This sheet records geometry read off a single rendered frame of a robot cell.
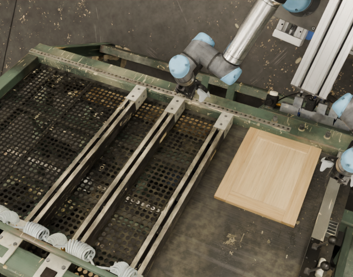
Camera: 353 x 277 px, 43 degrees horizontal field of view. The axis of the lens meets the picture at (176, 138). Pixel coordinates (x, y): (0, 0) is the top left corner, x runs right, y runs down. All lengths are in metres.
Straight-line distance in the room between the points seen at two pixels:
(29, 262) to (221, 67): 1.05
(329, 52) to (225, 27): 2.21
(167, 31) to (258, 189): 1.70
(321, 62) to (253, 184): 1.11
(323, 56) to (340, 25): 0.08
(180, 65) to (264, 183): 0.78
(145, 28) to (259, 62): 0.91
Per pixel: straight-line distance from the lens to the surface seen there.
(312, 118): 2.46
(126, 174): 2.10
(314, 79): 1.13
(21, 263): 1.91
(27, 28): 4.15
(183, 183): 2.04
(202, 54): 1.66
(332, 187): 2.17
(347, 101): 1.55
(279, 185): 2.15
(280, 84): 3.22
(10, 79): 2.79
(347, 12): 1.11
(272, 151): 2.28
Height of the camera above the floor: 3.14
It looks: 63 degrees down
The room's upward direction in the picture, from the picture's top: 121 degrees counter-clockwise
